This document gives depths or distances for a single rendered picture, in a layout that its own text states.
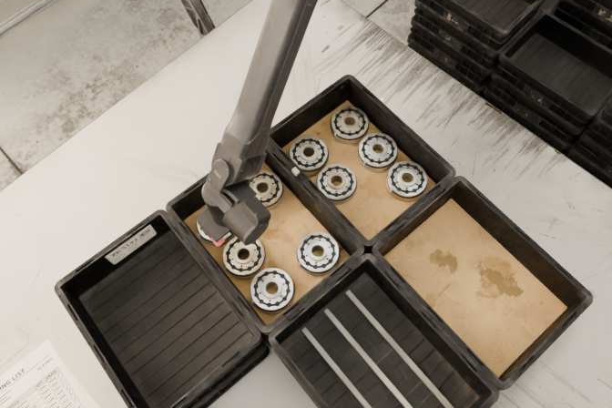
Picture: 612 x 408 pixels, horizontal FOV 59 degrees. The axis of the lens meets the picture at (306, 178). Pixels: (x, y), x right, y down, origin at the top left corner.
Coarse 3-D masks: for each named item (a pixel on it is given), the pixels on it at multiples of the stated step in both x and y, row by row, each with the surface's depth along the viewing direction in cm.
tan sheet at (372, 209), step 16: (320, 128) 150; (288, 144) 148; (336, 144) 147; (352, 144) 147; (336, 160) 145; (352, 160) 145; (400, 160) 144; (368, 176) 143; (384, 176) 142; (368, 192) 141; (384, 192) 140; (352, 208) 139; (368, 208) 139; (384, 208) 138; (400, 208) 138; (368, 224) 137; (384, 224) 137
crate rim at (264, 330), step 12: (276, 156) 135; (288, 168) 133; (204, 180) 132; (300, 180) 132; (312, 192) 130; (168, 204) 130; (324, 204) 129; (336, 216) 127; (180, 228) 127; (192, 240) 126; (204, 252) 124; (360, 252) 123; (216, 264) 123; (348, 264) 122; (336, 276) 121; (228, 288) 121; (312, 288) 120; (240, 300) 121; (300, 300) 119; (252, 312) 118; (288, 312) 118; (276, 324) 117
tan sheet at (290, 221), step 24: (264, 168) 145; (288, 192) 141; (192, 216) 139; (288, 216) 138; (312, 216) 138; (264, 240) 136; (288, 240) 136; (288, 264) 133; (240, 288) 131; (264, 312) 128
